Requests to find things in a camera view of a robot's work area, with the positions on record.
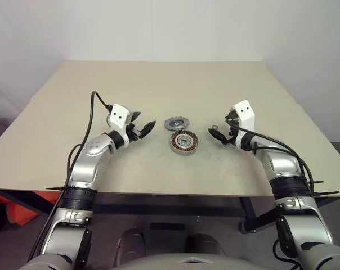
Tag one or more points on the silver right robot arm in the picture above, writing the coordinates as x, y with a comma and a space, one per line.
282, 163

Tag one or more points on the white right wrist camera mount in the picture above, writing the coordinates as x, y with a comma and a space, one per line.
244, 112

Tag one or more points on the orange fabric object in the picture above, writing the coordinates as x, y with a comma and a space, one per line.
20, 213

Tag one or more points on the dark rounded shape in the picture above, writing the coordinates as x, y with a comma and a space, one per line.
205, 243
132, 244

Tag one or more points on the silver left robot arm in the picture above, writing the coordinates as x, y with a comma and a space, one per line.
82, 168

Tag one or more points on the grey gear disc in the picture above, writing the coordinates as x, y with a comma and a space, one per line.
174, 123

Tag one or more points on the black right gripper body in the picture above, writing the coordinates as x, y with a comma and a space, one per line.
232, 132

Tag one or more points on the round motor with copper windings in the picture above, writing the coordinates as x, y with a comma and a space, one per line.
184, 142

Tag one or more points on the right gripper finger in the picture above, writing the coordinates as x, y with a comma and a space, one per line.
218, 135
230, 114

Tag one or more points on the black metal table frame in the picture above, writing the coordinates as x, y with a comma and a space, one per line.
172, 205

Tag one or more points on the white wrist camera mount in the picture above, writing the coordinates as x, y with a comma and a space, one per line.
244, 112
119, 115

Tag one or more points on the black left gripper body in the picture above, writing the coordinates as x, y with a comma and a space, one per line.
133, 132

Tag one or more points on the silver robot torso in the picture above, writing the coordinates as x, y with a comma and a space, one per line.
170, 261

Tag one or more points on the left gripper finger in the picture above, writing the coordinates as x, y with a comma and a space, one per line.
147, 128
135, 116

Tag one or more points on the black flat rectangular pad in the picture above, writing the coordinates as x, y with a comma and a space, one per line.
167, 227

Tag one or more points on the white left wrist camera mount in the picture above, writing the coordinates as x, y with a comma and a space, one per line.
119, 115

